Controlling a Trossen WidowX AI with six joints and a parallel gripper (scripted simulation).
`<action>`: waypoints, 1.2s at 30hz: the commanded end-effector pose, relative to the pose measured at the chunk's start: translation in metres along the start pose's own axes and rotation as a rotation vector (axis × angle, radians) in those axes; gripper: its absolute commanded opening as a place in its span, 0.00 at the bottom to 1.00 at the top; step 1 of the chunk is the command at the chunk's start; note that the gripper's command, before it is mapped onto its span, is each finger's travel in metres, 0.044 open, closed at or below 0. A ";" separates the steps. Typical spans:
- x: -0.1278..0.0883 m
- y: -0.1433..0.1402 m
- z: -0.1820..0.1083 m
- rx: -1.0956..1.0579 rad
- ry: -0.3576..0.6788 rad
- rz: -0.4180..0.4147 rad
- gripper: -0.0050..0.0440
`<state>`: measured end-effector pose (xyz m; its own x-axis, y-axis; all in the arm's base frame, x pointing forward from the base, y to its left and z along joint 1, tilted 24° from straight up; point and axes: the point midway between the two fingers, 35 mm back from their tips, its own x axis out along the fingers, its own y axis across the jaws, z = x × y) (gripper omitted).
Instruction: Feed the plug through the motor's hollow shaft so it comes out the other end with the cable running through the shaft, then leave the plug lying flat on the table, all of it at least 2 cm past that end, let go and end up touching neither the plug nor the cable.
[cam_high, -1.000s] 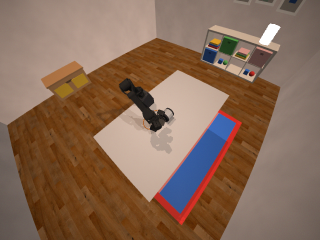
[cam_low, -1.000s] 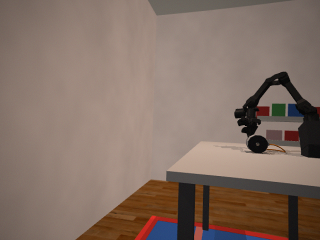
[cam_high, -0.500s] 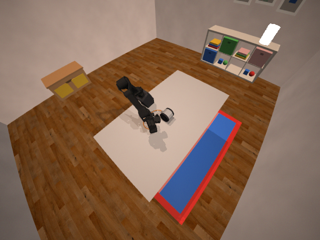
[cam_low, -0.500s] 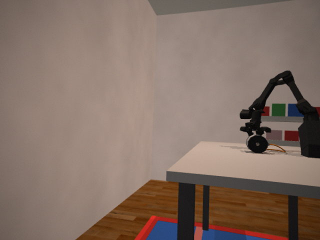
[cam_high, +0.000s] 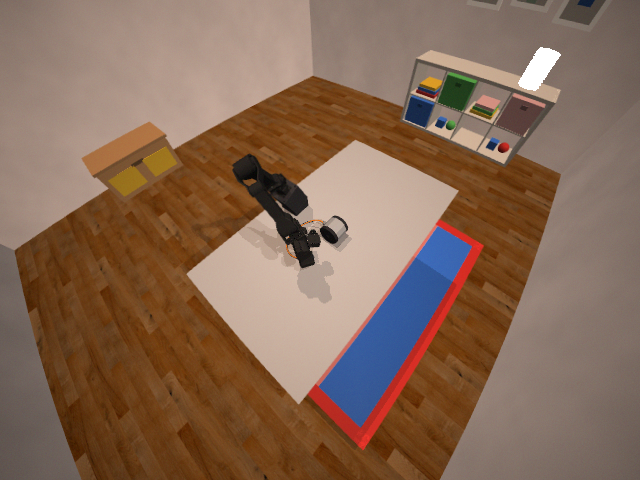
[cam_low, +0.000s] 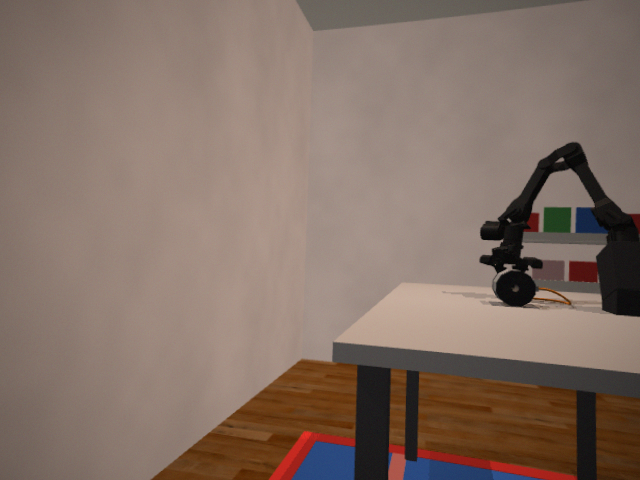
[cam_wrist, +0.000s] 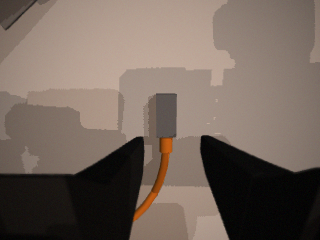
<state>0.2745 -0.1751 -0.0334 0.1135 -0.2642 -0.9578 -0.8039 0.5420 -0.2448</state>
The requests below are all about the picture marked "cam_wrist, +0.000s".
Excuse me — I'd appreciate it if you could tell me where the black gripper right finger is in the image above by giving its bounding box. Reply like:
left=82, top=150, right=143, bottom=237
left=200, top=135, right=320, bottom=240

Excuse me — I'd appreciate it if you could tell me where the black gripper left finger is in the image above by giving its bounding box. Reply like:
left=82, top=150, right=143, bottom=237
left=0, top=137, right=144, bottom=240

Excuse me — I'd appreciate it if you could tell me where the grey plug with orange cable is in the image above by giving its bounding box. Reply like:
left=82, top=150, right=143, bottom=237
left=134, top=93, right=177, bottom=221

